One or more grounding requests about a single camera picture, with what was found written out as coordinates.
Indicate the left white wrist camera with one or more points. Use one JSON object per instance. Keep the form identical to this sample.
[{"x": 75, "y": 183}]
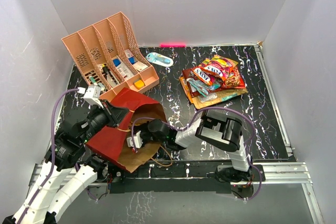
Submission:
[{"x": 91, "y": 95}]

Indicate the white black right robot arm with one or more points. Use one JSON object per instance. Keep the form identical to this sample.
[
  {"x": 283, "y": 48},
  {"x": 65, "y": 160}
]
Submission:
[{"x": 219, "y": 127}]

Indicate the red brown paper bag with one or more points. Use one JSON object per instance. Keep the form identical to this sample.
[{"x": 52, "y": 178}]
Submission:
[{"x": 111, "y": 143}]

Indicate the blue blister pack item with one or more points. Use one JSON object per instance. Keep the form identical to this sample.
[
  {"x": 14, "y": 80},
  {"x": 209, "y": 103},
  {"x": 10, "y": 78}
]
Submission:
[{"x": 159, "y": 59}]

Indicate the pink tape strip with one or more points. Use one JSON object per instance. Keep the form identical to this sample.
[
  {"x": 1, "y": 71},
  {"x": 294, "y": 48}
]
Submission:
[{"x": 172, "y": 44}]

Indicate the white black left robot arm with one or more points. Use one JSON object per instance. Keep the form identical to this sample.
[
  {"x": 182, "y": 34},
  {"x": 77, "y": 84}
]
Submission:
[{"x": 62, "y": 179}]

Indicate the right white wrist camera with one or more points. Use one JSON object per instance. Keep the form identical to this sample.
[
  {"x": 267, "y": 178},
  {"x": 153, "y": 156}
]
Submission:
[{"x": 135, "y": 142}]

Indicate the blue white box in organizer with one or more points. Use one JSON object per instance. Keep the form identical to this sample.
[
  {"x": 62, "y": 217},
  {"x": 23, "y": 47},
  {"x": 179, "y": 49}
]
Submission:
[{"x": 117, "y": 63}]

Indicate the orange candy bar pack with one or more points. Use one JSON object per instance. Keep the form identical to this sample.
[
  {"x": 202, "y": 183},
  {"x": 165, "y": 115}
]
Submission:
[{"x": 203, "y": 76}]

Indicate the black aluminium base frame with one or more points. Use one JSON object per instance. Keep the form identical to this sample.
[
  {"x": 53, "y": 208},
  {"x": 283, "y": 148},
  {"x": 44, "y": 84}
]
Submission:
[{"x": 188, "y": 176}]

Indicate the gold foil snack bag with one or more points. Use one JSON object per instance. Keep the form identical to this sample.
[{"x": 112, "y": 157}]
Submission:
[{"x": 214, "y": 98}]

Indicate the white card pack in organizer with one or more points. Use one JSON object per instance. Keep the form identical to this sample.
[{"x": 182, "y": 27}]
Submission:
[{"x": 139, "y": 66}]

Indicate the orange wafer snack packet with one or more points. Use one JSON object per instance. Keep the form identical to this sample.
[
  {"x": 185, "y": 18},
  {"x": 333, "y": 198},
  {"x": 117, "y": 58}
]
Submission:
[{"x": 184, "y": 86}]

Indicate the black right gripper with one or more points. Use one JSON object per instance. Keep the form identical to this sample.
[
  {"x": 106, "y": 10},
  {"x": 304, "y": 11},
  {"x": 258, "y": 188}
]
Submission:
[{"x": 142, "y": 127}]

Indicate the yellow block in organizer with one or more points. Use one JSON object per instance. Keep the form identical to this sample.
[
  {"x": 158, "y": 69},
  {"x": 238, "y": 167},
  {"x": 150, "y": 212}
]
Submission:
[{"x": 139, "y": 84}]

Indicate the teal snack packet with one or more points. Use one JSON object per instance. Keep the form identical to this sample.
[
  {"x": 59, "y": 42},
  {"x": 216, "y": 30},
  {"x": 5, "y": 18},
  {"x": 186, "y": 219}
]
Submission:
[{"x": 202, "y": 88}]

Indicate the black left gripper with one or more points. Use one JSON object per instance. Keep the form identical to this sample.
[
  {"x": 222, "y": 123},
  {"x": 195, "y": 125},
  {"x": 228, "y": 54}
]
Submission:
[{"x": 114, "y": 113}]

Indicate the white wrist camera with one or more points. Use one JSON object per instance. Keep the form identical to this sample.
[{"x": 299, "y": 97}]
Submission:
[
  {"x": 135, "y": 142},
  {"x": 91, "y": 95}
]

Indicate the pink plastic desk organizer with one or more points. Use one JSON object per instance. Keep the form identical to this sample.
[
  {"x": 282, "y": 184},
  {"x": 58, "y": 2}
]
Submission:
[{"x": 93, "y": 48}]

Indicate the red chips bag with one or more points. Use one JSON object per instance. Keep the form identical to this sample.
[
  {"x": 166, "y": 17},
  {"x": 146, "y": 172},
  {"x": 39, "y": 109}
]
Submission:
[{"x": 187, "y": 73}]

